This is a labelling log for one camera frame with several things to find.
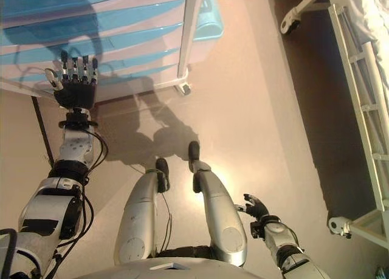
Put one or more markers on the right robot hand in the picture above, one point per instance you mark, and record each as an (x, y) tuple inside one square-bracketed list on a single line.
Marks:
[(256, 209)]

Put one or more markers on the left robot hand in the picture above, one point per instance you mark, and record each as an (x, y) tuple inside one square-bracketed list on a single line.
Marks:
[(76, 93)]

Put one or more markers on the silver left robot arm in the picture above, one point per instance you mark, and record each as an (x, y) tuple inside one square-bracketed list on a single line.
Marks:
[(76, 148)]

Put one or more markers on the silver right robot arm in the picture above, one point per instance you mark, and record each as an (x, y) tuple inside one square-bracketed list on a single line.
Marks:
[(273, 230)]

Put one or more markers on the white bed caster wheel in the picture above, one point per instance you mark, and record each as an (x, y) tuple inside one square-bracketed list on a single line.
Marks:
[(288, 23), (335, 225)]

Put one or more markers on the grey cart caster wheel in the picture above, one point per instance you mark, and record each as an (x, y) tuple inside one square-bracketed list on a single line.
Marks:
[(186, 89)]

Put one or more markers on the white medical cart body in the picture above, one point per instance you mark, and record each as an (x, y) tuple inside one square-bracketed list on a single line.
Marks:
[(190, 33)]

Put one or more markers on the blue white striped object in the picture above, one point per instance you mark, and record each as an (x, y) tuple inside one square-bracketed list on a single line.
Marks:
[(383, 274)]

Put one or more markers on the grey robot torso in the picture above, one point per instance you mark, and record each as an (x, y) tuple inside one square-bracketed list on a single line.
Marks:
[(121, 273)]

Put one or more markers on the light blue waste bin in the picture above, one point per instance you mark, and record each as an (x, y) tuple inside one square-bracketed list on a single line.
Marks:
[(209, 23)]

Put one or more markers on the white duvet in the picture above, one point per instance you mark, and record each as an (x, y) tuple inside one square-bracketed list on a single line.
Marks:
[(377, 17)]

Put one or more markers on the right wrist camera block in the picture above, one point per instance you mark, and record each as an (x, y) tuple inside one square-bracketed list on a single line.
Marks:
[(257, 230)]

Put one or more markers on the cream bed side rail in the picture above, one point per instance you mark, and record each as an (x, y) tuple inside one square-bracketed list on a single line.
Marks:
[(358, 115)]

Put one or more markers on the white bed frame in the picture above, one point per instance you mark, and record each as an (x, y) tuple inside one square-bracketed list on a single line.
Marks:
[(304, 6)]

